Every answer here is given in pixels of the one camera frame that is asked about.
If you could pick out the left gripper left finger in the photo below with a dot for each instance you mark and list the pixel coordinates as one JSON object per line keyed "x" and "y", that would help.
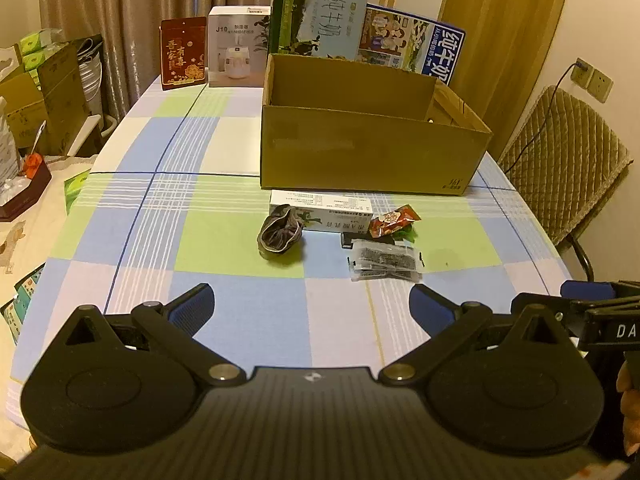
{"x": 171, "y": 327}

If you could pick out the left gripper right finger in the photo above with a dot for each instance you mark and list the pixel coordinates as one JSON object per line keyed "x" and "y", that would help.
{"x": 452, "y": 328}

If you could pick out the clear black sachet pack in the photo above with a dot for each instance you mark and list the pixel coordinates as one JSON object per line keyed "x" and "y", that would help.
{"x": 376, "y": 261}

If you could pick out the dark fabric scrunchie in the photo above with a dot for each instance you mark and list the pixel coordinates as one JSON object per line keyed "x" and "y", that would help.
{"x": 280, "y": 231}

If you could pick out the white long carton box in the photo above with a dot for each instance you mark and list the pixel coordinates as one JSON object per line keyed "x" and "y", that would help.
{"x": 326, "y": 212}

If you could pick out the right hand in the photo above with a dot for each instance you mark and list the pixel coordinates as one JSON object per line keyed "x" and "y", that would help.
{"x": 630, "y": 408}

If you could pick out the green snack packet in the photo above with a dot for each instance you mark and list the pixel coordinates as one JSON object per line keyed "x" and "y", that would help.
{"x": 405, "y": 234}

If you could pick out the red snack packet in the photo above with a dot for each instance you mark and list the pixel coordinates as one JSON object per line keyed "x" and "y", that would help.
{"x": 393, "y": 221}

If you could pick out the small black flat box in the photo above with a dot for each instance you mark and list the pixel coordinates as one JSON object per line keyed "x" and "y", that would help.
{"x": 348, "y": 238}

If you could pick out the checkered tablecloth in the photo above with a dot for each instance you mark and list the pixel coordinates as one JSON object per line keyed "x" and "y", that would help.
{"x": 174, "y": 199}

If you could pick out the quilted beige chair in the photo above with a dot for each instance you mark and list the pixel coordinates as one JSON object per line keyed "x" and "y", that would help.
{"x": 566, "y": 162}

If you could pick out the open cardboard box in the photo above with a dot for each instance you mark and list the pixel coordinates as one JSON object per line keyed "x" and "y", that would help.
{"x": 336, "y": 125}

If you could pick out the brown cardboard carton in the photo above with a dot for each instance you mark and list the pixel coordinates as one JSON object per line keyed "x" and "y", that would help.
{"x": 46, "y": 110}

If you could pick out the red gift box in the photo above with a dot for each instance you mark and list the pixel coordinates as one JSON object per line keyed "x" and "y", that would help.
{"x": 182, "y": 52}

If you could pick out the blue white milk carton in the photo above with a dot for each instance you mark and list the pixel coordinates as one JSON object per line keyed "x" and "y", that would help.
{"x": 409, "y": 42}

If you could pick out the white humidifier box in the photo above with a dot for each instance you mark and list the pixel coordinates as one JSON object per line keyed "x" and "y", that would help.
{"x": 237, "y": 45}

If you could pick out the green tissue packs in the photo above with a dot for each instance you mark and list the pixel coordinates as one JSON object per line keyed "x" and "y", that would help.
{"x": 37, "y": 48}

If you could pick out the green blue milk carton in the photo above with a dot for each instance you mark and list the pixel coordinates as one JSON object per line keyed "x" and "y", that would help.
{"x": 323, "y": 28}

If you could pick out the wall socket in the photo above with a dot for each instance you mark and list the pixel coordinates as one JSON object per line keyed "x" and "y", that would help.
{"x": 596, "y": 83}

